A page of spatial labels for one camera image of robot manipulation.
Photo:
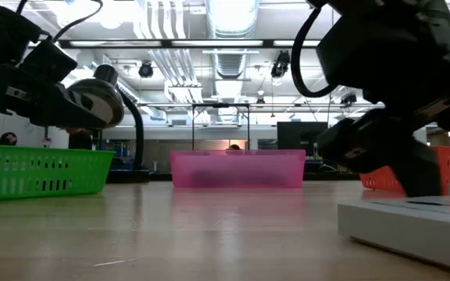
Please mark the black ceiling camera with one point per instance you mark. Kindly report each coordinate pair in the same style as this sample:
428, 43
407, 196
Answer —
145, 69
281, 64

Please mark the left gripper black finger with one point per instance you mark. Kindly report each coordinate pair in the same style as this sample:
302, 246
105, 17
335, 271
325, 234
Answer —
76, 113

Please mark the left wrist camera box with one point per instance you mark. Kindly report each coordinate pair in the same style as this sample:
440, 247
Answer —
49, 62

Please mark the white box green edge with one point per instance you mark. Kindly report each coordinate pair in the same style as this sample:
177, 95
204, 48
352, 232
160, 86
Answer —
404, 230

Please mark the person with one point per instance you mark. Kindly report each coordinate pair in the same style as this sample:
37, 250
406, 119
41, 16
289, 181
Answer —
80, 140
8, 138
233, 147

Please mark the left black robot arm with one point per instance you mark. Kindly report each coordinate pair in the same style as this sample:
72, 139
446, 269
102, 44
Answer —
2, 35

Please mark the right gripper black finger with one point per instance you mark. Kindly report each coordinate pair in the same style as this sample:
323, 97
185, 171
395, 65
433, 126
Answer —
420, 175

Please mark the black gooseneck desk lamp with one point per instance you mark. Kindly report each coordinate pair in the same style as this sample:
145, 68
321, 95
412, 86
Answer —
111, 101

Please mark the pink translucent plastic bin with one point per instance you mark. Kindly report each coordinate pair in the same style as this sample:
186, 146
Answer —
236, 171

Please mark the black computer monitor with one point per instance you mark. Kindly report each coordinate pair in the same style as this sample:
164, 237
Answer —
299, 136

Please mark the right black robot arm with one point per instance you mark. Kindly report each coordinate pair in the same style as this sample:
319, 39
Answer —
397, 50

